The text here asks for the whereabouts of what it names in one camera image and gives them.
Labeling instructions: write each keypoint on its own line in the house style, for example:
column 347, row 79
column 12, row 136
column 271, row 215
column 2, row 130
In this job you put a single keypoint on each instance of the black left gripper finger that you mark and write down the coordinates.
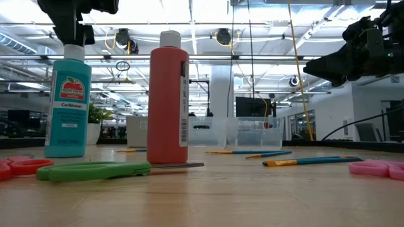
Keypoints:
column 71, row 34
column 89, row 34

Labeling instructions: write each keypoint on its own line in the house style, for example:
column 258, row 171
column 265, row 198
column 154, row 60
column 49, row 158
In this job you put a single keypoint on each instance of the blue paintbrush gold ferrule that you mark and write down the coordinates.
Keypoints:
column 246, row 151
column 129, row 150
column 315, row 160

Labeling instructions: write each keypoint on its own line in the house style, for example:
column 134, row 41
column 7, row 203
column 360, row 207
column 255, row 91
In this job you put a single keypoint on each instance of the teal paint bottle white cap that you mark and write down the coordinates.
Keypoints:
column 67, row 126

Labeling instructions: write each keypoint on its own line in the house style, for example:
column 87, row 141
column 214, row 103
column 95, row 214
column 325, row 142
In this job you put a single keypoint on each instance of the pink scissors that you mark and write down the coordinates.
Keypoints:
column 369, row 168

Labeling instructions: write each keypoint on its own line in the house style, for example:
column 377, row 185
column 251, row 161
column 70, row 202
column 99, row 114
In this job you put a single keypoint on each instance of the thin wooden paintbrush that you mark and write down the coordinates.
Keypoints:
column 274, row 154

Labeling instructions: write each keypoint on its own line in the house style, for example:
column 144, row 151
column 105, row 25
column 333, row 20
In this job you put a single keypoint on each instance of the red paint bottle white cap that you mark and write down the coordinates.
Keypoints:
column 164, row 110

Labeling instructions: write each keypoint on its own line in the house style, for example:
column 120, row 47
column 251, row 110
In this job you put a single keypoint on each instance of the red scissors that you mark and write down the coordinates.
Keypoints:
column 47, row 165

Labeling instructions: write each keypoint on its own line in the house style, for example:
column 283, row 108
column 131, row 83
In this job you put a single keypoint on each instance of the green scissors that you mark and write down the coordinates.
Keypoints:
column 94, row 170

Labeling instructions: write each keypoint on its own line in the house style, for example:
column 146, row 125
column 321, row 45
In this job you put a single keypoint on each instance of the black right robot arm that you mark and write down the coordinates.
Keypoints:
column 396, row 9

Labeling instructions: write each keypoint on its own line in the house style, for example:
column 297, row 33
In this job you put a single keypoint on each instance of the grey office chair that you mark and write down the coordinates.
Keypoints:
column 367, row 132

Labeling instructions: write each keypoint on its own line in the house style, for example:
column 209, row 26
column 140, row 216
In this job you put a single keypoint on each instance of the black monitor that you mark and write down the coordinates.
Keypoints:
column 252, row 107

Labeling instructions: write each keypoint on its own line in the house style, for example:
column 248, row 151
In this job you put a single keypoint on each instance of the green plant in white pot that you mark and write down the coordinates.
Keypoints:
column 93, row 132

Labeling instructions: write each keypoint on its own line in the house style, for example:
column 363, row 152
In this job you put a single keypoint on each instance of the clear plastic bin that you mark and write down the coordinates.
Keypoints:
column 255, row 135
column 206, row 135

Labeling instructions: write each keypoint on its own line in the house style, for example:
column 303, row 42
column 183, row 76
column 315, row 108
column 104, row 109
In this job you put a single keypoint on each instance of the grey opaque plastic bin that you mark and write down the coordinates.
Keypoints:
column 137, row 132

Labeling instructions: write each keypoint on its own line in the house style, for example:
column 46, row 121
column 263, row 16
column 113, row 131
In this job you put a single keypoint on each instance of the white building column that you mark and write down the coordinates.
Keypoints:
column 222, row 91

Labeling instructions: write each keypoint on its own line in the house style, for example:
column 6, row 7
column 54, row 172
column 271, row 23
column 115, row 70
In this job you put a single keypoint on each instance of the black aluminium table frame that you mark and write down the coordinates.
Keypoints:
column 347, row 144

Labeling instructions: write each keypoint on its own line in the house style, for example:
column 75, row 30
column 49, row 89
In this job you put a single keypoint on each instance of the black background frame stand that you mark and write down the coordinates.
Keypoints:
column 208, row 94

